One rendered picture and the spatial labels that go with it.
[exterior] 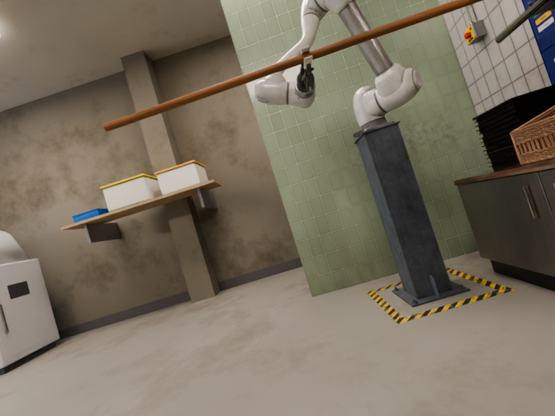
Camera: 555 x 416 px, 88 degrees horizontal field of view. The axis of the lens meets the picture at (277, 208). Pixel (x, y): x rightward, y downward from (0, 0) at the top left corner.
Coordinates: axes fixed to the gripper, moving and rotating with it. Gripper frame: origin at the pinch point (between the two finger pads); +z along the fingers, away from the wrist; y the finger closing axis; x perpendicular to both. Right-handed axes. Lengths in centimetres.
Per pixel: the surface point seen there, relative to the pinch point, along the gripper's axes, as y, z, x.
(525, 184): 69, -23, -74
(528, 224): 87, -29, -74
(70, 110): -172, -264, 275
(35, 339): 102, -197, 342
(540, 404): 119, 22, -26
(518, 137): 50, -26, -80
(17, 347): 101, -177, 342
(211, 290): 112, -240, 150
